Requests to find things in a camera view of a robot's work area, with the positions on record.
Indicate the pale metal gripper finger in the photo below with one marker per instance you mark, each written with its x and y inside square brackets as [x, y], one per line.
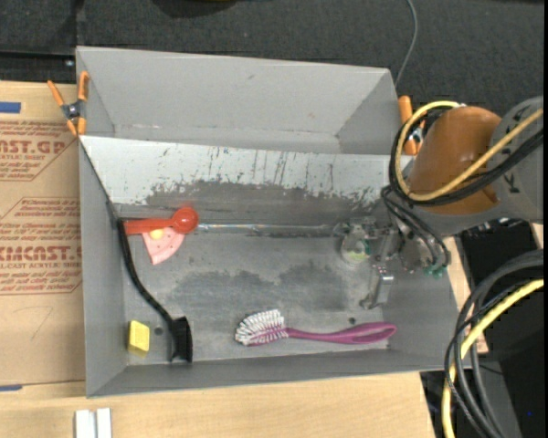
[358, 240]
[382, 285]

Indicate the grey metal bin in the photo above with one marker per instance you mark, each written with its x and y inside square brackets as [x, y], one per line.
[265, 285]

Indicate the purple dish brush white bristles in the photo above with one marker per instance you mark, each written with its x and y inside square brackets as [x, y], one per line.
[265, 329]

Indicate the red plastic spoon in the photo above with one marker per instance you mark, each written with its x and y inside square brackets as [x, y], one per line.
[185, 219]

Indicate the pink fan-shaped toy slice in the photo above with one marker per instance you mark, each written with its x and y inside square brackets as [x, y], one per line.
[166, 247]

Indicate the small yellow ball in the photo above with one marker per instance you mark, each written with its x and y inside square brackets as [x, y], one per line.
[155, 234]

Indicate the yellow block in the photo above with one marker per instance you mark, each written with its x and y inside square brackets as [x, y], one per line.
[139, 336]

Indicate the brown cardboard board red print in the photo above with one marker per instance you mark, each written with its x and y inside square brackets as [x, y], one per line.
[36, 326]

